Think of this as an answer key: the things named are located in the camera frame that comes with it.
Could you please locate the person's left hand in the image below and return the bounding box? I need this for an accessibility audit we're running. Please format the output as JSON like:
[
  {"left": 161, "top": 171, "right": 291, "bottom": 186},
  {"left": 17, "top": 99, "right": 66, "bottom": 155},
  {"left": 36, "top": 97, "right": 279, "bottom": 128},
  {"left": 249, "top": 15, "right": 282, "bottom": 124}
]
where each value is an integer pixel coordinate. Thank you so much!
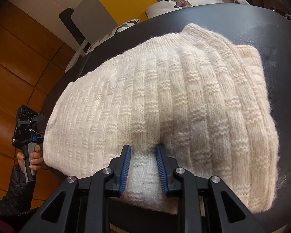
[{"left": 16, "top": 144, "right": 44, "bottom": 173}]

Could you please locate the geometric print cushion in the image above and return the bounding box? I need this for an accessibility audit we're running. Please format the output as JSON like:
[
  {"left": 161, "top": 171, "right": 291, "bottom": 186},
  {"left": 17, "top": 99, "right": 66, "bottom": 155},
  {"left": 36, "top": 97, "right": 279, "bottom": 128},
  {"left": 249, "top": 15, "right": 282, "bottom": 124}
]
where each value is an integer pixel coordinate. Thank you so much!
[{"left": 86, "top": 19, "right": 141, "bottom": 54}]

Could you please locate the person's left forearm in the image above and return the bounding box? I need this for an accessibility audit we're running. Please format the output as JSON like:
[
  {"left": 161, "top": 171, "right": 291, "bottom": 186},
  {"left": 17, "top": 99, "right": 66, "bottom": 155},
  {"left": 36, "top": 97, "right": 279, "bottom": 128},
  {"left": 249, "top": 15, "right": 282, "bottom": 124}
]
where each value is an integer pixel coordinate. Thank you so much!
[{"left": 0, "top": 164, "right": 37, "bottom": 221}]

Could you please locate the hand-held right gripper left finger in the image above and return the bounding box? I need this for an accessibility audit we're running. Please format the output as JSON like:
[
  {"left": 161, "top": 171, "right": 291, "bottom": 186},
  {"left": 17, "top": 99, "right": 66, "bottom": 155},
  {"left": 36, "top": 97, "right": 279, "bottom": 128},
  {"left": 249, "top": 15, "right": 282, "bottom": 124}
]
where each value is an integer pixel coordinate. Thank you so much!
[{"left": 19, "top": 144, "right": 132, "bottom": 233}]

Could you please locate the deer print cushion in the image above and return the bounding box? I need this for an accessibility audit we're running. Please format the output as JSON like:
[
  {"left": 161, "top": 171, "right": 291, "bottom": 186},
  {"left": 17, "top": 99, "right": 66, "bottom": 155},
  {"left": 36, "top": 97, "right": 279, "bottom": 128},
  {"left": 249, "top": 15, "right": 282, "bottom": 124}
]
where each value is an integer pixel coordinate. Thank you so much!
[{"left": 144, "top": 0, "right": 225, "bottom": 18}]

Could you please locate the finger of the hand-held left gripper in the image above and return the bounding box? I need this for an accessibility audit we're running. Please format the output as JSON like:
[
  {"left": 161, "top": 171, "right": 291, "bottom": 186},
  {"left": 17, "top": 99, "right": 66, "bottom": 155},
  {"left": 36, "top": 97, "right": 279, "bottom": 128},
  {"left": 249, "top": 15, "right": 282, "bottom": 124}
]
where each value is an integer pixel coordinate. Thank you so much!
[
  {"left": 30, "top": 131, "right": 45, "bottom": 143},
  {"left": 32, "top": 113, "right": 45, "bottom": 126}
]

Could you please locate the cream knit sweater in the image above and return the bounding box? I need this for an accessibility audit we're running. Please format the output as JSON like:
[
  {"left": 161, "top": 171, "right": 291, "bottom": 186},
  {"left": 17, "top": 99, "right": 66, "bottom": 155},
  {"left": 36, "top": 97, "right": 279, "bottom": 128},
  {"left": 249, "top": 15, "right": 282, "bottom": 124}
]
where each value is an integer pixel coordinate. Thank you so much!
[{"left": 43, "top": 23, "right": 280, "bottom": 215}]

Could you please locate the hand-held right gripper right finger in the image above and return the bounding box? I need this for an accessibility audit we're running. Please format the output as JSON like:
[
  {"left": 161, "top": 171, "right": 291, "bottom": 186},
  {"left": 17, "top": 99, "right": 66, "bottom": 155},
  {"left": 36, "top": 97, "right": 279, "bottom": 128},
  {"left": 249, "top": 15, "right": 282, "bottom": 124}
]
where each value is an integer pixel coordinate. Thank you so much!
[{"left": 156, "top": 144, "right": 273, "bottom": 233}]

